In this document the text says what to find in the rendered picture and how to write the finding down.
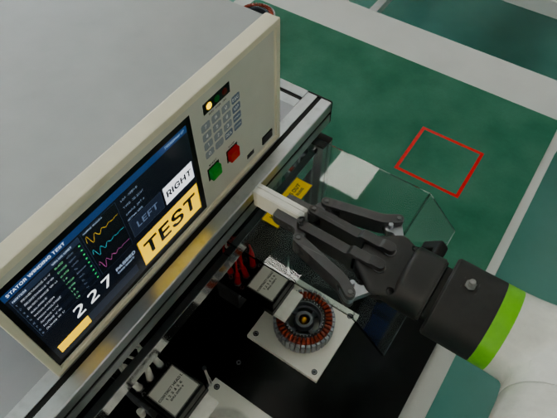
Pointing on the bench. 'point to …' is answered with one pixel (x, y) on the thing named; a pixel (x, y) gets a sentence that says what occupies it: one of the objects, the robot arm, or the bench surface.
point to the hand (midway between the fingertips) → (280, 206)
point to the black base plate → (207, 356)
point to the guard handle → (436, 247)
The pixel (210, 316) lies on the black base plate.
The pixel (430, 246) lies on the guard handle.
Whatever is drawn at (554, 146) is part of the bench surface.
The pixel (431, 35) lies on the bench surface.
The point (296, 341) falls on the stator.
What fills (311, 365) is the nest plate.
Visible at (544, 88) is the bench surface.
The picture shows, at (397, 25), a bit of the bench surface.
